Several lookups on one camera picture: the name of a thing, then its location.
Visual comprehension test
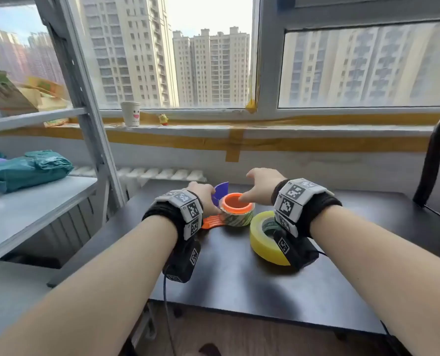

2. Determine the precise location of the person's right hand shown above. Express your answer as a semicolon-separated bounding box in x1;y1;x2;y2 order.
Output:
239;168;288;206

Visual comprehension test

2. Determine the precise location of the person's left hand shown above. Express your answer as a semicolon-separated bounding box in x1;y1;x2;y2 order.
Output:
188;182;223;219

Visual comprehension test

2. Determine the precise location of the orange tape dispenser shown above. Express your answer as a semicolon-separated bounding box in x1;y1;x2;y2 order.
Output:
201;193;256;230

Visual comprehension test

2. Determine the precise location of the patterned tape roll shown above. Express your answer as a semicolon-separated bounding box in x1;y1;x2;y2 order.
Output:
219;207;255;227

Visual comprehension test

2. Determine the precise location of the person's left forearm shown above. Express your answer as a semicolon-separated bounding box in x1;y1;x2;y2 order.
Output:
0;215;178;356

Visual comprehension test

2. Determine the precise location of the person's right forearm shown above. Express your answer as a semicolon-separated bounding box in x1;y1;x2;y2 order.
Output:
309;205;440;356

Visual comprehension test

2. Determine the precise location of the purple plastic piece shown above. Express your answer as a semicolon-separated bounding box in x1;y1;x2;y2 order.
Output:
211;181;230;207

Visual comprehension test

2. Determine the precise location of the left wrist tracker with markers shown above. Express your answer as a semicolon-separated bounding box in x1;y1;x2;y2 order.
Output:
142;188;204;284

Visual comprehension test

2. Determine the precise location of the wrist tracker with markers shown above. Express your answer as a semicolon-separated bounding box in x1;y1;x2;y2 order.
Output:
271;178;343;272
142;188;204;284

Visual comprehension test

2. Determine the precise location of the yellow tape roll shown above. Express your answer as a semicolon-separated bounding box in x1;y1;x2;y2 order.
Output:
250;210;292;267

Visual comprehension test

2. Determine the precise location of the right wrist tracker with markers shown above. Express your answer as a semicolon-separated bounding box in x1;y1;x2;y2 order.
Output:
271;178;343;272

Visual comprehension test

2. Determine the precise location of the white radiator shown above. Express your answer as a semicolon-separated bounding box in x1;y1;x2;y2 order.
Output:
69;165;208;199

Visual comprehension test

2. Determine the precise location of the white paper cup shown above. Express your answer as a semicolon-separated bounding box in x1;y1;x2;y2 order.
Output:
121;102;142;127

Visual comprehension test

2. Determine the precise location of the grey metal shelf rack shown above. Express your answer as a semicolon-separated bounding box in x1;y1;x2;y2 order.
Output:
0;0;128;271

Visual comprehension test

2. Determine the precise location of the green plastic package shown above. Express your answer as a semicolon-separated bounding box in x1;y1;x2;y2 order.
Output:
0;150;74;194

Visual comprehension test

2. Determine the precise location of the pile of cardboard boxes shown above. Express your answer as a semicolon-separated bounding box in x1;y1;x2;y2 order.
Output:
0;70;73;127

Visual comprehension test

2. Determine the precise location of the black cable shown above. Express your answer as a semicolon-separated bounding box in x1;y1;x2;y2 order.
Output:
163;274;178;356
379;320;404;356

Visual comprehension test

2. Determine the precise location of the window frame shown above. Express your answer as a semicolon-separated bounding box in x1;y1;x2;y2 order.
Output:
0;0;440;121

